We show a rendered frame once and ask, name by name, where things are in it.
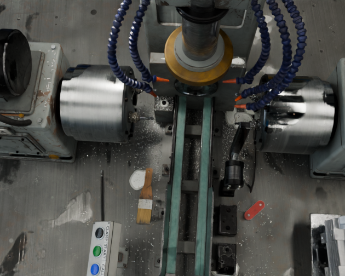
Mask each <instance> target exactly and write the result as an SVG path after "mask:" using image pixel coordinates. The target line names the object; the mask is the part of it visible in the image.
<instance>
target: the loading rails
mask: <svg viewBox="0 0 345 276"><path fill-rule="evenodd" d="M173 110H174V122H173V124H170V123H166V126H165V134H166V135H172V144H171V156H170V157H169V158H171V159H170V164H163V166H162V175H163V176H169V182H168V184H166V191H165V204H164V208H159V213H158V219H159V220H163V232H162V247H161V255H155V260H154V266H155V267H160V268H159V276H176V263H177V254H191V255H194V275H193V276H211V271H214V272H215V271H216V261H217V260H216V259H213V258H211V254H212V227H213V223H218V212H217V211H214V187H213V185H212V179H219V178H220V168H214V167H212V163H213V161H214V159H213V148H214V137H221V126H214V122H215V113H216V111H215V97H214V96H213V97H212V98H209V97H204V99H203V108H202V125H187V124H186V112H187V97H186V96H179V95H175V108H173ZM185 138H188V139H200V160H199V180H198V181H192V180H182V171H183V154H184V145H185ZM181 193H188V194H198V201H197V222H196V233H195V241H182V240H178V237H179V220H180V204H181Z"/></svg>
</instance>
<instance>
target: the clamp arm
mask: <svg viewBox="0 0 345 276"><path fill-rule="evenodd" d="M250 129H251V122H240V123H239V126H238V129H237V132H236V134H235V137H234V140H233V143H232V145H231V149H230V150H229V155H230V156H231V157H232V154H233V156H235V154H236V156H237V157H238V156H239V154H240V151H241V150H242V148H243V145H244V143H245V140H246V138H247V136H248V134H249V132H250Z"/></svg>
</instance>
